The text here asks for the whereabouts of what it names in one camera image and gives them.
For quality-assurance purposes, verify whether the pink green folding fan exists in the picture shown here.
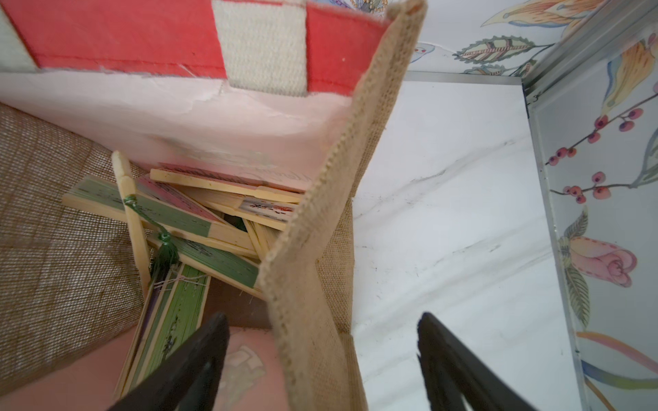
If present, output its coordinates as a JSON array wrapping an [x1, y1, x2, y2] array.
[[149, 168, 303, 204]]

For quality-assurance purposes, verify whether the pink grey folding fan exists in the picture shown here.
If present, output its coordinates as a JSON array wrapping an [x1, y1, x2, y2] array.
[[175, 185, 296, 231]]

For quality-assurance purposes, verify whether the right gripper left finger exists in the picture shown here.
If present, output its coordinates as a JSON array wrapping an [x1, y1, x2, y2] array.
[[111, 313, 230, 411]]

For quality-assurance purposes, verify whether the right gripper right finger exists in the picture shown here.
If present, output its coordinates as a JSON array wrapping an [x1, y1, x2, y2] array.
[[417, 313, 534, 411]]

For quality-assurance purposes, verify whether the green fan with thread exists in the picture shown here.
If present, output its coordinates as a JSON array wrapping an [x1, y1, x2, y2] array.
[[114, 264, 211, 400]]

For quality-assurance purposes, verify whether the pink fan with tassel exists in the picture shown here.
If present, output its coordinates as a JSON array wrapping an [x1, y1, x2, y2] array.
[[111, 151, 151, 296]]

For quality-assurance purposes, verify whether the red burlap tote bag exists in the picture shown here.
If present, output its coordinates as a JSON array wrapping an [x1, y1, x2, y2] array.
[[1, 1, 428, 410]]

